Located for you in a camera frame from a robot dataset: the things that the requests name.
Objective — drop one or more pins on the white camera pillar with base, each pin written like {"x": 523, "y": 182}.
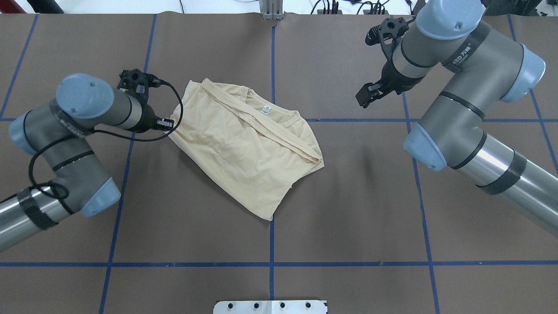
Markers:
{"x": 271, "y": 307}

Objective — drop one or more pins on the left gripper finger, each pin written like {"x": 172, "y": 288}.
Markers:
{"x": 165, "y": 124}

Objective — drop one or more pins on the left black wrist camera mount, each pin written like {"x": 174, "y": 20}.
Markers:
{"x": 137, "y": 83}

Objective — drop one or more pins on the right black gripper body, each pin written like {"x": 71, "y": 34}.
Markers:
{"x": 396, "y": 81}

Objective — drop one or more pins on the aluminium frame post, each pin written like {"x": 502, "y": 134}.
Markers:
{"x": 271, "y": 9}

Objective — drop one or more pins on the beige long sleeve shirt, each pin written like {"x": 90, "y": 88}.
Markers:
{"x": 251, "y": 148}

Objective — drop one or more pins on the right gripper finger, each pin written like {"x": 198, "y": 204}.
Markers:
{"x": 369, "y": 93}

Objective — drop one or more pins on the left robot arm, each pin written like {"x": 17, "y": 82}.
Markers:
{"x": 65, "y": 175}

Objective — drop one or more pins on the black monitor stand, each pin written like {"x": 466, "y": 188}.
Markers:
{"x": 516, "y": 7}

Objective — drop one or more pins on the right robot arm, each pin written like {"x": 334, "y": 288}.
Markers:
{"x": 487, "y": 67}

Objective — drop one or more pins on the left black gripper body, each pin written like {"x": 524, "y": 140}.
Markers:
{"x": 149, "y": 120}

